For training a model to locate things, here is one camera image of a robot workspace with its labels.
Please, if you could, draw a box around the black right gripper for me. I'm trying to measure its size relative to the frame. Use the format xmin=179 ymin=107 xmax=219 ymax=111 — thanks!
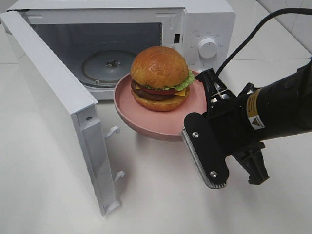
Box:
xmin=195 ymin=68 xmax=269 ymax=185

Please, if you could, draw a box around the pink round plate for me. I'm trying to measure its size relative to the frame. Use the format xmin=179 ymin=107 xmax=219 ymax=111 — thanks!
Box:
xmin=114 ymin=75 xmax=207 ymax=142

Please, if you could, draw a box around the burger with lettuce and cheese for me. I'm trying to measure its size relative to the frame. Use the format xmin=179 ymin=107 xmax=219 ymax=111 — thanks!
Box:
xmin=130 ymin=46 xmax=195 ymax=112

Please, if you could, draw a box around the white microwave door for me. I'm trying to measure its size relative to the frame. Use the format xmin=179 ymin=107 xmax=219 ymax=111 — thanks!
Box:
xmin=0 ymin=11 xmax=124 ymax=215

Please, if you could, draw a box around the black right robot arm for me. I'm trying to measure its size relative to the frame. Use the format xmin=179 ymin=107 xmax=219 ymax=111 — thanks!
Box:
xmin=184 ymin=63 xmax=312 ymax=188

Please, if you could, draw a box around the upper white power knob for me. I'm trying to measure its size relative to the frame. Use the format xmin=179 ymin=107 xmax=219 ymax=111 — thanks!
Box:
xmin=197 ymin=36 xmax=218 ymax=59

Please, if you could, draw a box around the white microwave oven body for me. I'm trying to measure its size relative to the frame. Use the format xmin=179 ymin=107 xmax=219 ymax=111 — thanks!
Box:
xmin=5 ymin=0 xmax=235 ymax=100

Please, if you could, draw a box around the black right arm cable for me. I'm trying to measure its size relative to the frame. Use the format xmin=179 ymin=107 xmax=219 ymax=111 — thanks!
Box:
xmin=215 ymin=8 xmax=312 ymax=75

